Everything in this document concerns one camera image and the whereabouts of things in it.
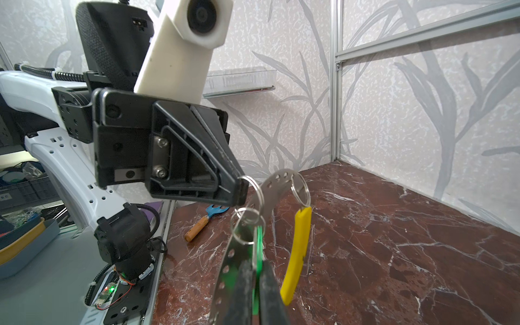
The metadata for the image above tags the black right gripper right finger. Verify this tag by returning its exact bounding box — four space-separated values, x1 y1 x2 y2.
257 260 291 325

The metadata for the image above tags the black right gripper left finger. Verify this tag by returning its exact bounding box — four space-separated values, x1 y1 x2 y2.
222 260 256 325

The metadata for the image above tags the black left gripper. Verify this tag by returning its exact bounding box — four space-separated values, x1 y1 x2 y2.
92 87 249 207

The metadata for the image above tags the metal keyring with green tags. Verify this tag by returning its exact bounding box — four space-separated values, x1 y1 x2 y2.
208 169 312 324

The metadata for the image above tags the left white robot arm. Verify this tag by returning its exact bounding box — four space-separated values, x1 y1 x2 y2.
1 1 248 282

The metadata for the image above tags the blue plastic fork tool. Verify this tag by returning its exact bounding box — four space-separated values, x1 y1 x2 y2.
184 205 229 242

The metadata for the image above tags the green circuit board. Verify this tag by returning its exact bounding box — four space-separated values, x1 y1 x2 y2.
94 282 117 310

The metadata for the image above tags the grey storage bins background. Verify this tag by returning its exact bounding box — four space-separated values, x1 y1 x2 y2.
1 161 69 280

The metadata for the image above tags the clear plastic wall shelf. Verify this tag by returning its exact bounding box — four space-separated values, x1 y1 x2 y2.
203 66 277 99

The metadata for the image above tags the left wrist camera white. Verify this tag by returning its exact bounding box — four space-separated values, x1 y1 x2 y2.
134 1 234 104

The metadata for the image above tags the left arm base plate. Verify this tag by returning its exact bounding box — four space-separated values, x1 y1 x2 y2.
92 258 157 324

